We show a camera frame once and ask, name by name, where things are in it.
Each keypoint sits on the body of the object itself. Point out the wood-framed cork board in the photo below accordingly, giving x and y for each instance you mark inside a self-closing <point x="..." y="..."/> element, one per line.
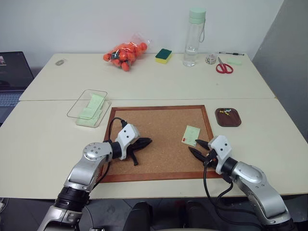
<point x="156" y="134"/>

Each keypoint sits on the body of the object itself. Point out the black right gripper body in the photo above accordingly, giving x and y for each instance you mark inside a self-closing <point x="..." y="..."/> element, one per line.
<point x="211" y="158"/>

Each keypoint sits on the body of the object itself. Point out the black pen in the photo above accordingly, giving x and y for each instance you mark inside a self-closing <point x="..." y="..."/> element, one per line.
<point x="232" y="54"/>

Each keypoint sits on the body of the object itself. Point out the yellow green sponge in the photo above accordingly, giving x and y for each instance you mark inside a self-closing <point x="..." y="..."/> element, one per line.
<point x="163" y="56"/>

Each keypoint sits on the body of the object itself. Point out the green sticky note pad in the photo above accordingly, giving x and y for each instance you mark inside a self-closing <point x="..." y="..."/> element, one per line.
<point x="234" y="61"/>

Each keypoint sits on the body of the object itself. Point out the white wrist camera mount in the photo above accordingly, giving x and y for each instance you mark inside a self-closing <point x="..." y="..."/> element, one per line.
<point x="222" y="148"/>
<point x="126" y="136"/>

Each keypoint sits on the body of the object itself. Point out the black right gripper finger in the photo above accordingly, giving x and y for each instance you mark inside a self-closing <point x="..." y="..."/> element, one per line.
<point x="198" y="154"/>
<point x="203" y="144"/>

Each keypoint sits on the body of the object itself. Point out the brown wooden tray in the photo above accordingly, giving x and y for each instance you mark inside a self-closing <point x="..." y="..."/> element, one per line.
<point x="228" y="120"/>

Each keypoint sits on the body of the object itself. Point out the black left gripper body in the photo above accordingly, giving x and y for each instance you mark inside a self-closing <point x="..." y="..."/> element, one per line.
<point x="133" y="147"/>

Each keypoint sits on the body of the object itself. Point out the clear plastic box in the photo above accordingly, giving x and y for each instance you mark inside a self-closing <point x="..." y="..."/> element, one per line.
<point x="79" y="120"/>

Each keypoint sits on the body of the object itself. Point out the green sticky note stack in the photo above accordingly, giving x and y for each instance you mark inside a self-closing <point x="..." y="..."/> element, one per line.
<point x="89" y="116"/>

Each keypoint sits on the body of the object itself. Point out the dark rounded shape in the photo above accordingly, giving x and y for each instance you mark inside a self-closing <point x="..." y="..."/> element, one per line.
<point x="199" y="216"/>
<point x="139" y="216"/>

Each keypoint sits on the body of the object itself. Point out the clear bottle with green lid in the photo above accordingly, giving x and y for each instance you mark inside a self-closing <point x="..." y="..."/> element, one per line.
<point x="192" y="38"/>

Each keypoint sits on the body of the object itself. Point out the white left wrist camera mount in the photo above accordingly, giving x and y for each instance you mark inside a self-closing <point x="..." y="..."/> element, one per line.
<point x="126" y="136"/>

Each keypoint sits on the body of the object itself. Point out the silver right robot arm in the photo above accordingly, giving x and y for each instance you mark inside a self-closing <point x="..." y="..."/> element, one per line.
<point x="256" y="184"/>

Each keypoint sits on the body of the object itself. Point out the small grey oval object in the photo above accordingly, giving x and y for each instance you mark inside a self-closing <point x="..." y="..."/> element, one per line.
<point x="60" y="62"/>

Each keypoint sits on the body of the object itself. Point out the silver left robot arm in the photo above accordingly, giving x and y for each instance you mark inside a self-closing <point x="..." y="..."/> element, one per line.
<point x="81" y="172"/>

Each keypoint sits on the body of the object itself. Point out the plastic bag of oranges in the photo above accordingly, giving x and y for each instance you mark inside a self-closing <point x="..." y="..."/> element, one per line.
<point x="126" y="54"/>

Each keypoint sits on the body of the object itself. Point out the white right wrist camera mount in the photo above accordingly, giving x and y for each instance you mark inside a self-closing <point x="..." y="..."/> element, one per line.
<point x="222" y="148"/>

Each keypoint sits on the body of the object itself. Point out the small clear pushpin container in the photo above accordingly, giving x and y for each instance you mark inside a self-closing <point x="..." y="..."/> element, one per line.
<point x="210" y="59"/>

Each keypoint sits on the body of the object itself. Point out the dark laptop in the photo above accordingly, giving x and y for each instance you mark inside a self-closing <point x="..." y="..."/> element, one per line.
<point x="12" y="72"/>

